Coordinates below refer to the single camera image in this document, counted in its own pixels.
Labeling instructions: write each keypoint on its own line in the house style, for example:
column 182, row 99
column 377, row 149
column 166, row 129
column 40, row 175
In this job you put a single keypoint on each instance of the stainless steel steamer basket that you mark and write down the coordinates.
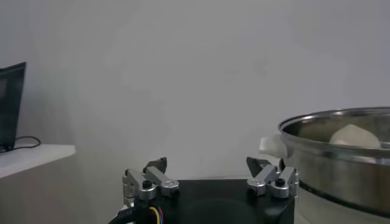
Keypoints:
column 335, row 173

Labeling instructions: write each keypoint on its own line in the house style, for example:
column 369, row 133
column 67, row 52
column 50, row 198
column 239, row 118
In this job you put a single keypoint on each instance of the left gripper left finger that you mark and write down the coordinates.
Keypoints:
column 143, row 188

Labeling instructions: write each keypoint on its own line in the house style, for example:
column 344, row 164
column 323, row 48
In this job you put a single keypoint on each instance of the white steamed baozi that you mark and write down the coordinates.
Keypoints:
column 355, row 136

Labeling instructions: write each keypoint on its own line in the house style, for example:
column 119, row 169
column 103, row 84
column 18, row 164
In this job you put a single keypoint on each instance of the white side desk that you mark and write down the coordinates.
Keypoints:
column 30, row 159

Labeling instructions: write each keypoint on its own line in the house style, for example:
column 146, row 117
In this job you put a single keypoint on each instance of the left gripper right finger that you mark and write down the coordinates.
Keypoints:
column 280, row 185

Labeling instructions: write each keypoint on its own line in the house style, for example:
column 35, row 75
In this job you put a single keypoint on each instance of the black laptop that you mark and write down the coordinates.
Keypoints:
column 10, row 106

